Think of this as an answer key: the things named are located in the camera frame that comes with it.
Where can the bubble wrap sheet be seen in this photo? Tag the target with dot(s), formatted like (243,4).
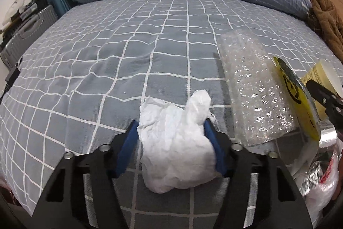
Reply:
(252,89)

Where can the silver foil wrapper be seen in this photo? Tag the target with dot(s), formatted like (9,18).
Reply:
(313,178)

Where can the brown jacket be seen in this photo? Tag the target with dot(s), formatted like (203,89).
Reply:
(327,19)

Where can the yellow snack packet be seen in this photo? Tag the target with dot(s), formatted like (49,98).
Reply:
(294,94)

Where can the black power adapter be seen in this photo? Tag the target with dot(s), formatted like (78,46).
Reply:
(12,76)

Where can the yellow paper cup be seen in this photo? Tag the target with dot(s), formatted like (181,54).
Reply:
(321,72)

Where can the grey suitcase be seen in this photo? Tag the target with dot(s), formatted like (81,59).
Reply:
(29,30)

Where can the white appliance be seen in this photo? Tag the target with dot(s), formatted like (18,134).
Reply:
(16,7)

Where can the bed with grey checked sheet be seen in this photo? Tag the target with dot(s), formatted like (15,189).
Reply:
(107,57)

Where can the clear plastic bag red print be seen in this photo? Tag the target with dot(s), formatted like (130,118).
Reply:
(328,191)

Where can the teal suitcase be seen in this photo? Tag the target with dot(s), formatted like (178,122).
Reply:
(57,1)

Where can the white tissue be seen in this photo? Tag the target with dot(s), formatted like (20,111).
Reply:
(174,154)

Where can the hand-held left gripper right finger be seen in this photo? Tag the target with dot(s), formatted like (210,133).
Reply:
(215,145)

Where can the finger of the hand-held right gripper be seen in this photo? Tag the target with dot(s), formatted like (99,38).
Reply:
(325,99)

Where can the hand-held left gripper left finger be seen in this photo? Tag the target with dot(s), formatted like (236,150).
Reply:
(127,148)

